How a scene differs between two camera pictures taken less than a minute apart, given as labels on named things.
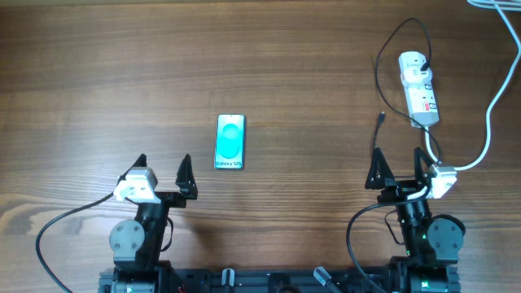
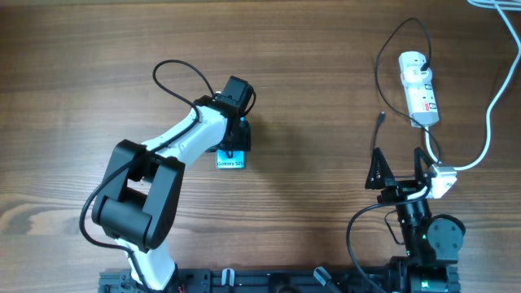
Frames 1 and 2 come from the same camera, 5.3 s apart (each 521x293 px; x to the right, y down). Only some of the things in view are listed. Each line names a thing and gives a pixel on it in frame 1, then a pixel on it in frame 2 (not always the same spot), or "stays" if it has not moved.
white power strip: x=422 y=105 stays
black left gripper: x=185 y=185 to x=244 y=142
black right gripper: x=401 y=191 stays
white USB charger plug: x=413 y=74 stays
